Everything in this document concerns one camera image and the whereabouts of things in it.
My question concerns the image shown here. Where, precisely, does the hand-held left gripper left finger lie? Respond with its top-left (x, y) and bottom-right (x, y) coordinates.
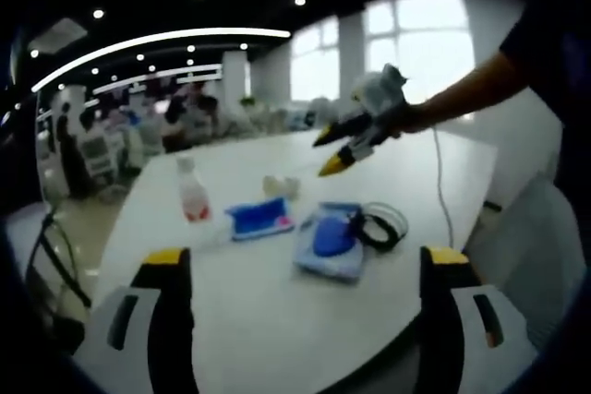
top-left (73, 247), bottom-right (199, 394)

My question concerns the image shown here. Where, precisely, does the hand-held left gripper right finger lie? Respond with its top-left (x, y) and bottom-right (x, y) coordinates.
top-left (417, 245), bottom-right (539, 394)

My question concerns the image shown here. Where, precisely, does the patterned paper cup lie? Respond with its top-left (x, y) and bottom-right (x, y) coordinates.
top-left (261, 174), bottom-right (301, 199)

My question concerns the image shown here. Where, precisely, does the wet wipes pack blue lid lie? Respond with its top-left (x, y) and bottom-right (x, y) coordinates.
top-left (294, 201), bottom-right (370, 283)

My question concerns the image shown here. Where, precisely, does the black cable coil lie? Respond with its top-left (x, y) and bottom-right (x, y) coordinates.
top-left (355, 202), bottom-right (410, 252)

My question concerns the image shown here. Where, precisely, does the clear plastic bottle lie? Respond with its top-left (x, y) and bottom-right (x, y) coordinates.
top-left (175, 156), bottom-right (212, 224)

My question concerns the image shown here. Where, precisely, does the person's right hand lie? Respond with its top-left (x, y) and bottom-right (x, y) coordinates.
top-left (390, 102), bottom-right (431, 140)

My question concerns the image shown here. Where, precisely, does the bright office window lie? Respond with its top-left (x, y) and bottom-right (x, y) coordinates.
top-left (290, 0), bottom-right (476, 104)

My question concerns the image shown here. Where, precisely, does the white table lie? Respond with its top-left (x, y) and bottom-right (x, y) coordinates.
top-left (94, 128), bottom-right (500, 394)

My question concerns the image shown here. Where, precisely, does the grey mesh office chair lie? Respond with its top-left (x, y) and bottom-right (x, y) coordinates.
top-left (461, 172), bottom-right (587, 353)

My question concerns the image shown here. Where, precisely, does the white office chair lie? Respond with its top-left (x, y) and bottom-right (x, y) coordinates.
top-left (78, 130), bottom-right (121, 183)

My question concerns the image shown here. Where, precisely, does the curved ceiling light strip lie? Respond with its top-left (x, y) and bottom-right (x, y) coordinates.
top-left (30, 27), bottom-right (292, 93)

